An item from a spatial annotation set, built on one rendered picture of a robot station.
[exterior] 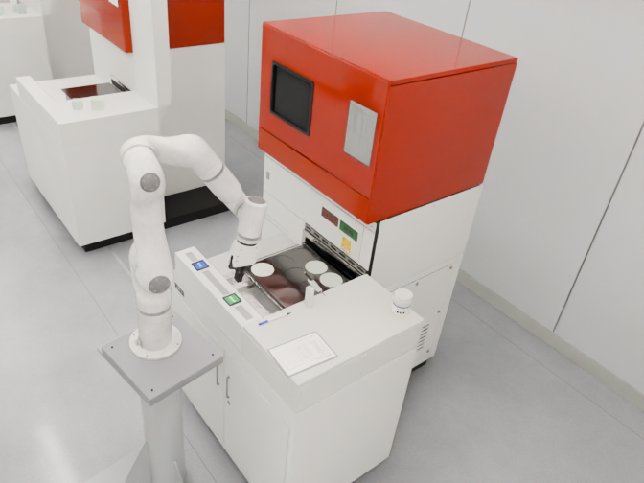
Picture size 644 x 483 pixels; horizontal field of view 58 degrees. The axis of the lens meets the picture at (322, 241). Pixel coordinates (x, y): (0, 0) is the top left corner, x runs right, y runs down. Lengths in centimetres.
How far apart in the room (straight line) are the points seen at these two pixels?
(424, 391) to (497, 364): 55
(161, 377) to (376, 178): 107
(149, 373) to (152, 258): 46
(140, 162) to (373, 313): 108
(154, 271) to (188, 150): 42
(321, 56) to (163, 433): 164
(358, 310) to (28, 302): 231
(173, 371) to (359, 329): 70
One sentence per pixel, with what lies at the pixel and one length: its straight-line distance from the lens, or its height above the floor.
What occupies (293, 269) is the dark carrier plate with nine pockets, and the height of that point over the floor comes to 90.
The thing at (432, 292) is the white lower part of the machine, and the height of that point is 64.
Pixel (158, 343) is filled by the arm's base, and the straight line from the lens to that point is 221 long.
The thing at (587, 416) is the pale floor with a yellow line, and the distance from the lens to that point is 366.
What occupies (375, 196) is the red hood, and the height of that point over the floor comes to 135.
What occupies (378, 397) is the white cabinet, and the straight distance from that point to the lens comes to 245.
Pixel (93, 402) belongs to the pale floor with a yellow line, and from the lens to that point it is 329.
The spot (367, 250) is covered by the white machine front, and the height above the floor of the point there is 107.
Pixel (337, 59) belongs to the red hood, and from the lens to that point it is 227.
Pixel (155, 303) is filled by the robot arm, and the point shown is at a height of 111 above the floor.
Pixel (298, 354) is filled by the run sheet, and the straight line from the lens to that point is 209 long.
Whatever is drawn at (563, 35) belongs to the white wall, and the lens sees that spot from 345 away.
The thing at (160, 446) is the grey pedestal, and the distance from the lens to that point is 263.
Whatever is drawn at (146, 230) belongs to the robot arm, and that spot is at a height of 141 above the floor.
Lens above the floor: 245
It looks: 34 degrees down
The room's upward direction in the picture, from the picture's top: 7 degrees clockwise
